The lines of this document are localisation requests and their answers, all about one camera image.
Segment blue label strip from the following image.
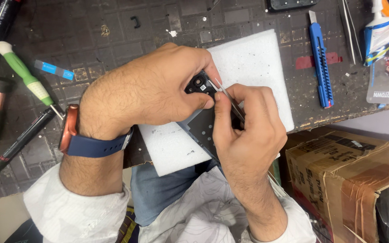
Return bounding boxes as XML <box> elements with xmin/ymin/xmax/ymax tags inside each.
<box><xmin>34</xmin><ymin>59</ymin><xmax>75</xmax><ymax>81</ymax></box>

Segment clear plastic packet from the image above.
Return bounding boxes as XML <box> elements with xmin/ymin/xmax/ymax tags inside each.
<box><xmin>366</xmin><ymin>54</ymin><xmax>389</xmax><ymax>109</ymax></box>

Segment white patterned shirt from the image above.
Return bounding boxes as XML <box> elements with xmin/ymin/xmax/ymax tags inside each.
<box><xmin>23</xmin><ymin>163</ymin><xmax>317</xmax><ymax>243</ymax></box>

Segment black grid work mat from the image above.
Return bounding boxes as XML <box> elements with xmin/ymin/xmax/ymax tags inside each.
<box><xmin>0</xmin><ymin>0</ymin><xmax>389</xmax><ymax>203</ymax></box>

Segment taped cardboard box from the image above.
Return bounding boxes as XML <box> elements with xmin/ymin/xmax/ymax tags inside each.
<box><xmin>285</xmin><ymin>130</ymin><xmax>389</xmax><ymax>243</ymax></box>

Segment black phone back cover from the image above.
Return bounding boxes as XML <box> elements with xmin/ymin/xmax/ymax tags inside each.
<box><xmin>177</xmin><ymin>70</ymin><xmax>246</xmax><ymax>162</ymax></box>

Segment thin silver tweezers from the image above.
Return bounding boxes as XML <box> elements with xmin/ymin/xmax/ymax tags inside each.
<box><xmin>209</xmin><ymin>78</ymin><xmax>246</xmax><ymax>123</ymax></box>

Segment blue jeans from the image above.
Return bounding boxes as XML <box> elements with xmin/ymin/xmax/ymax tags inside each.
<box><xmin>130</xmin><ymin>158</ymin><xmax>223</xmax><ymax>227</ymax></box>

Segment white blue glue tube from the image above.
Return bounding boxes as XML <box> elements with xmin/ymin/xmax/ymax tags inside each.
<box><xmin>364</xmin><ymin>0</ymin><xmax>389</xmax><ymax>67</ymax></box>

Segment black device frame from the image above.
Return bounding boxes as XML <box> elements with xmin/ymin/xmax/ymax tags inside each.
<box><xmin>267</xmin><ymin>0</ymin><xmax>319</xmax><ymax>13</ymax></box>

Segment white foam sheet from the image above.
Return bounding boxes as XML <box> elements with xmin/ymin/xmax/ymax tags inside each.
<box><xmin>138</xmin><ymin>29</ymin><xmax>295</xmax><ymax>177</ymax></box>

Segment orange smartwatch blue strap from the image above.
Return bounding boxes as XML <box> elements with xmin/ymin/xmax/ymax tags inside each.
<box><xmin>58</xmin><ymin>103</ymin><xmax>134</xmax><ymax>158</ymax></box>

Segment green white screwdriver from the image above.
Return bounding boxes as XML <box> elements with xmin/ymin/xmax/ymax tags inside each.
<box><xmin>0</xmin><ymin>41</ymin><xmax>64</xmax><ymax>121</ymax></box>

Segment black pen-shaped tool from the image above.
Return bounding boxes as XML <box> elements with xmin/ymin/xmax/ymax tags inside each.
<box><xmin>0</xmin><ymin>107</ymin><xmax>57</xmax><ymax>186</ymax></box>

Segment blue utility knife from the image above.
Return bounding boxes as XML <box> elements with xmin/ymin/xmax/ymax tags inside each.
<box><xmin>308</xmin><ymin>10</ymin><xmax>335</xmax><ymax>109</ymax></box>

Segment person's left hand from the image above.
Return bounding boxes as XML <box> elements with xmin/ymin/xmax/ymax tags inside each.
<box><xmin>79</xmin><ymin>42</ymin><xmax>223</xmax><ymax>141</ymax></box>

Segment person's right hand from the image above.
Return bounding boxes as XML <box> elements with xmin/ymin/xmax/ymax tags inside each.
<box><xmin>212</xmin><ymin>83</ymin><xmax>288</xmax><ymax>176</ymax></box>

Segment long silver tweezers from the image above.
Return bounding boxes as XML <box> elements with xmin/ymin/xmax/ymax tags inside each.
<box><xmin>337</xmin><ymin>0</ymin><xmax>363</xmax><ymax>65</ymax></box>

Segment red tape piece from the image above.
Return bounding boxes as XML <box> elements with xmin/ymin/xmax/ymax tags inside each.
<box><xmin>295</xmin><ymin>52</ymin><xmax>344</xmax><ymax>70</ymax></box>

